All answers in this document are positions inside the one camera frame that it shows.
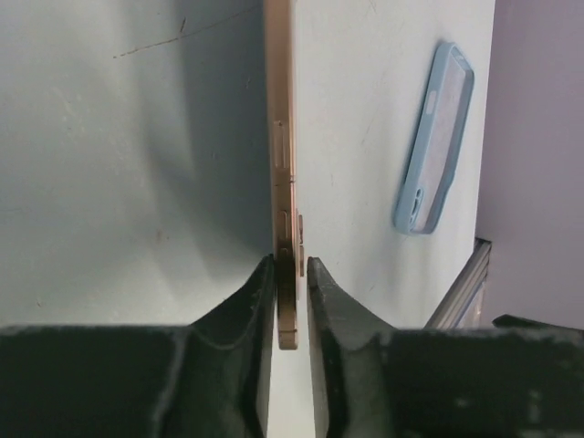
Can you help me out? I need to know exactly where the gold pink smartphone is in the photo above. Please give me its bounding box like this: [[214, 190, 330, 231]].
[[263, 0, 305, 350]]

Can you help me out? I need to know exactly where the right aluminium side rail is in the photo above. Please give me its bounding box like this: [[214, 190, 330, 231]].
[[425, 238, 492, 329]]

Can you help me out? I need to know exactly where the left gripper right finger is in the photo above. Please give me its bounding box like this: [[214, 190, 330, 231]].
[[307, 257, 583, 437]]

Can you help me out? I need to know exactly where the phone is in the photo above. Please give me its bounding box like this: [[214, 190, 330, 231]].
[[393, 42, 475, 235]]

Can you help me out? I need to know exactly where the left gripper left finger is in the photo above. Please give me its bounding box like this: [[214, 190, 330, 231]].
[[1, 256, 276, 437]]

